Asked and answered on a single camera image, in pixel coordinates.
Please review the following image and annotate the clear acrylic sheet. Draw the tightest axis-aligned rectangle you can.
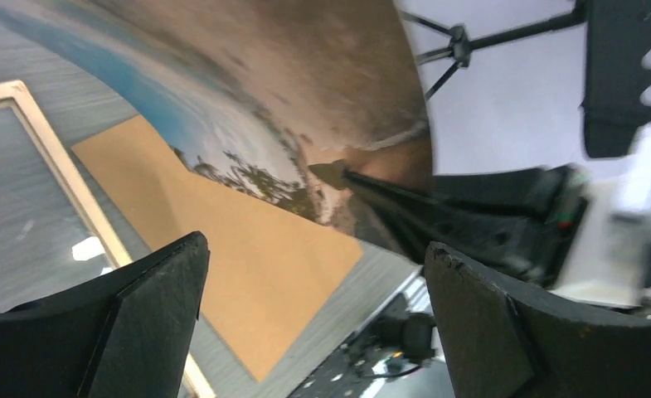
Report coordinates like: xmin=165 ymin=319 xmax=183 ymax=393
xmin=0 ymin=106 xmax=111 ymax=313

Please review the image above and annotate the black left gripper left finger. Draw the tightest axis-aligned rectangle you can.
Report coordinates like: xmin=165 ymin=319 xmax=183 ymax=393
xmin=0 ymin=231 xmax=211 ymax=398

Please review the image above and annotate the light wooden picture frame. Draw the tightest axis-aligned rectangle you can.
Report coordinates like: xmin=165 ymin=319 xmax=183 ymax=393
xmin=0 ymin=79 xmax=216 ymax=398

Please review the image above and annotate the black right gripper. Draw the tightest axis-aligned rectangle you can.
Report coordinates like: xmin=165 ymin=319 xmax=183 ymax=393
xmin=309 ymin=160 xmax=588 ymax=288

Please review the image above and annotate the black perforated music stand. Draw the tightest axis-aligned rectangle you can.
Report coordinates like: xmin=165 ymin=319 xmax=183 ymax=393
xmin=400 ymin=1 xmax=651 ymax=158

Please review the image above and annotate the beach landscape photo print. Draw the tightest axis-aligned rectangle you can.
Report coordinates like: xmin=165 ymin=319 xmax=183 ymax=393
xmin=0 ymin=1 xmax=432 ymax=262

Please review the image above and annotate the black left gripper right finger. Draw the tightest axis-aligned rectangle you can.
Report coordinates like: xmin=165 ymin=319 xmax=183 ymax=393
xmin=425 ymin=242 xmax=651 ymax=397

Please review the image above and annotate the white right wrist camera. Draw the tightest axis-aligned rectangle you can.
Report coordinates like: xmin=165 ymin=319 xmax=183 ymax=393
xmin=551 ymin=122 xmax=651 ymax=308

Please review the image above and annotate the brown cardboard backing board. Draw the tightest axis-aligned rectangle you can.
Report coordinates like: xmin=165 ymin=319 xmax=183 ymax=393
xmin=73 ymin=116 xmax=362 ymax=381

